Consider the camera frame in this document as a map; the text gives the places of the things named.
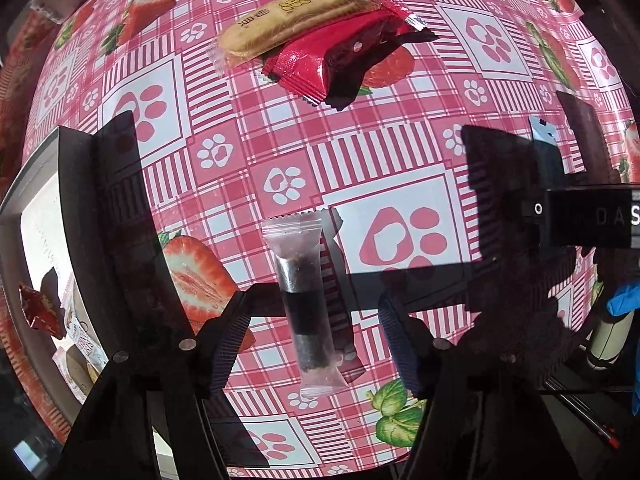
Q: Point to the large red snack packet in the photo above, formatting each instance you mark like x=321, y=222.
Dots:
x=340, y=52

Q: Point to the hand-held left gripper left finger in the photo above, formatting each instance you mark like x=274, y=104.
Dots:
x=220, y=357

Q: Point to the thin black rod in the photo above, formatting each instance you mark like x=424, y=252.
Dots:
x=592, y=420

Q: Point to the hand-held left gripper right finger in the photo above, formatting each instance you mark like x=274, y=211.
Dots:
x=401, y=347

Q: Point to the black tray with snacks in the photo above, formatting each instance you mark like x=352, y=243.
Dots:
x=42, y=240

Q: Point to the red star-shaped packet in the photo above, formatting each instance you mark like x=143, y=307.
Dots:
x=41, y=310

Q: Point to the person's right hand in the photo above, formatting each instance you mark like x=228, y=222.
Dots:
x=625, y=302

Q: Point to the clear packet with dark snack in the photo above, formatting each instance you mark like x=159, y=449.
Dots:
x=306, y=300

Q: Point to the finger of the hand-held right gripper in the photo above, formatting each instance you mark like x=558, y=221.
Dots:
x=586, y=135

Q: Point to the clear packet with tan biscuit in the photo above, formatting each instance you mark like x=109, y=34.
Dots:
x=295, y=20

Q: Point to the white printed snack packet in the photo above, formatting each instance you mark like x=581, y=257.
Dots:
x=82, y=330

